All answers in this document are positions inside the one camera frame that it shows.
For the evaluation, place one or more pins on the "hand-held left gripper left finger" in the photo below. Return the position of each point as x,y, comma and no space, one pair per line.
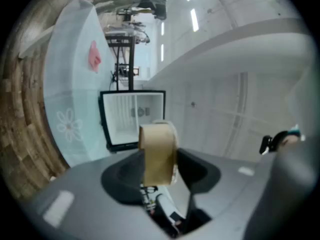
117,181

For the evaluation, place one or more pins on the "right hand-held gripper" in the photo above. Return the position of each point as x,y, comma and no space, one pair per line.
280,140

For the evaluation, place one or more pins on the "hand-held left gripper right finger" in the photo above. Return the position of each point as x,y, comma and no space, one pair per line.
200,176

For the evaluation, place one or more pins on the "brown paper container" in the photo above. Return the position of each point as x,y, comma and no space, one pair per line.
158,154

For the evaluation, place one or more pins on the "light blue daisy tablecloth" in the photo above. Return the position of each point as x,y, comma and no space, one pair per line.
72,89

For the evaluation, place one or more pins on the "black metal rack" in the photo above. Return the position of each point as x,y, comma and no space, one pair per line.
123,59

